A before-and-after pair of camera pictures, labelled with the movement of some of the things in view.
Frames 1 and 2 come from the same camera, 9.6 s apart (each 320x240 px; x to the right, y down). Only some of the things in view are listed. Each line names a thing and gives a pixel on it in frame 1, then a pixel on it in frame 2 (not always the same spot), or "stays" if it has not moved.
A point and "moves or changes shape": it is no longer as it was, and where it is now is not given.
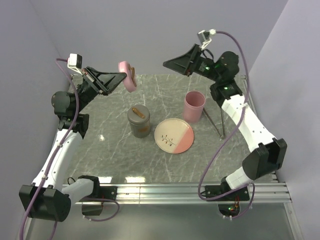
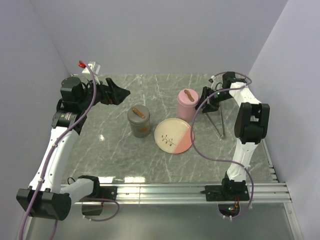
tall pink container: [193, 104] moves or changes shape
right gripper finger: [184, 63] -> [206, 93]
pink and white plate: [174, 135] stays
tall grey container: [140, 131] stays
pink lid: [130, 81] -> [188, 98]
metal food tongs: [223, 136] stays
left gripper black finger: [105, 82] -> [114, 94]
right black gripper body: [205, 68] -> [219, 97]
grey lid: [138, 114] stays
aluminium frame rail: [271, 193] stays
